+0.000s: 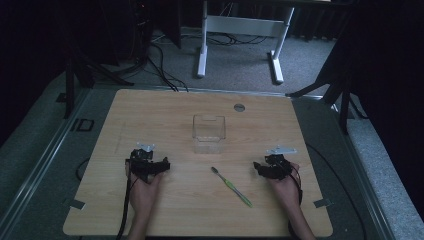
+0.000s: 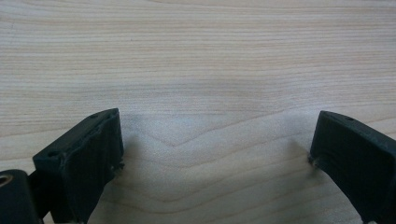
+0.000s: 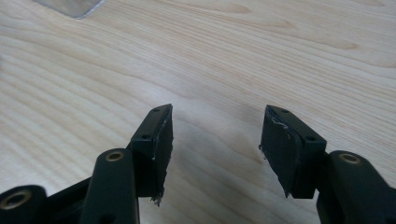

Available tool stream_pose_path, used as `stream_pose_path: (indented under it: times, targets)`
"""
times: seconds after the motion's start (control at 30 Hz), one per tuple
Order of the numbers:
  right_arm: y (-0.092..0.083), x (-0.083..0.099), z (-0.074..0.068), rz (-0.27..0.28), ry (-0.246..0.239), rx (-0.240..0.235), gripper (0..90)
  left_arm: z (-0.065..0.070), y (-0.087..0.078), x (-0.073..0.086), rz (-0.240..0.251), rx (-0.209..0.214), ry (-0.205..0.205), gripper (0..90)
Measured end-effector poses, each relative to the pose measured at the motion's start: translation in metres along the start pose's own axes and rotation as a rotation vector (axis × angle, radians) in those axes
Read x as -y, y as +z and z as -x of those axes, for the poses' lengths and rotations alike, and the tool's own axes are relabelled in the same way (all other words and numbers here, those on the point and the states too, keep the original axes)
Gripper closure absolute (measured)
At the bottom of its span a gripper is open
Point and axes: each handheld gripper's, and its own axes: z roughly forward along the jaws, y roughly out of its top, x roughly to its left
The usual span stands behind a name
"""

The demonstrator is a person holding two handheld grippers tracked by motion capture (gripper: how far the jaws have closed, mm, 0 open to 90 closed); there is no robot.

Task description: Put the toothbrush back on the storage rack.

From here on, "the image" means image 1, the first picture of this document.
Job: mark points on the green toothbrush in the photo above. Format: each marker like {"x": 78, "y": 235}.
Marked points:
{"x": 233, "y": 188}

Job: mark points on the grey tape piece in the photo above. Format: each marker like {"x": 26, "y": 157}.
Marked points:
{"x": 322, "y": 202}
{"x": 75, "y": 203}

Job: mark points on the person's right hand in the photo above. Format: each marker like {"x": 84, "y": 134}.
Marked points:
{"x": 286, "y": 191}

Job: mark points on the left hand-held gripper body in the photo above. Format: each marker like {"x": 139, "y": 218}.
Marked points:
{"x": 141, "y": 164}

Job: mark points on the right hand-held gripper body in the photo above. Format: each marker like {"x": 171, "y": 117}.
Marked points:
{"x": 278, "y": 165}

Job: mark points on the metal floor rail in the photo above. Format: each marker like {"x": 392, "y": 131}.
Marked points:
{"x": 43, "y": 160}
{"x": 362, "y": 180}

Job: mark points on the black tripod stand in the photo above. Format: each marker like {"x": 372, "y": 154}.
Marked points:
{"x": 345, "y": 110}
{"x": 69, "y": 95}

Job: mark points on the dark computer tower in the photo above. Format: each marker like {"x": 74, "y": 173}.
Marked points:
{"x": 141, "y": 26}

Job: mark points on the clear plastic box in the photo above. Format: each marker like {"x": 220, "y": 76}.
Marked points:
{"x": 208, "y": 134}

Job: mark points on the round grey table grommet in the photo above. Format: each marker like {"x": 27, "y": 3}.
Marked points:
{"x": 239, "y": 107}

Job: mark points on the white desk frame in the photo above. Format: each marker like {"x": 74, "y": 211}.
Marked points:
{"x": 243, "y": 26}

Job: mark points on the person's left hand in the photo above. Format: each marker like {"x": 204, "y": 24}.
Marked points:
{"x": 143, "y": 195}

